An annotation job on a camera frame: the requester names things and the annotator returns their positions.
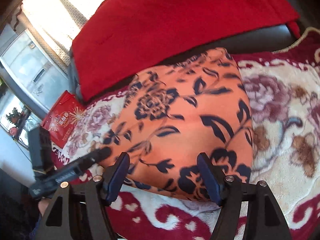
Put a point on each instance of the patterned window curtain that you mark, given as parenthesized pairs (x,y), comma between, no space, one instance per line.
(54,24)

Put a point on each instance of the orange floral garment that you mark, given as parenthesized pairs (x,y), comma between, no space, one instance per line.
(173,113)

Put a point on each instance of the dark grey sofa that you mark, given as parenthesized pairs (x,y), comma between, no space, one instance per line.
(263,39)

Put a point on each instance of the person right hand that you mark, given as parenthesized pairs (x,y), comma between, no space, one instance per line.
(43,204)

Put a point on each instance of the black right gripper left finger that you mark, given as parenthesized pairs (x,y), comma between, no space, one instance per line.
(79,211)

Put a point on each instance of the red blanket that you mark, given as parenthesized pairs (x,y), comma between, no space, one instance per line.
(124,37)

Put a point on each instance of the floral plush blanket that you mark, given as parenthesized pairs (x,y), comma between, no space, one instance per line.
(283,90)

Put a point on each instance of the red egg roll box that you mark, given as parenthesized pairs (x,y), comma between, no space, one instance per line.
(62,118)

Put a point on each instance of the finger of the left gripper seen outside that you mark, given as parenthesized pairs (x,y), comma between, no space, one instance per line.
(93,157)

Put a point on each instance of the silver refrigerator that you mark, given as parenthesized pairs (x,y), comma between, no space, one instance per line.
(30,72)

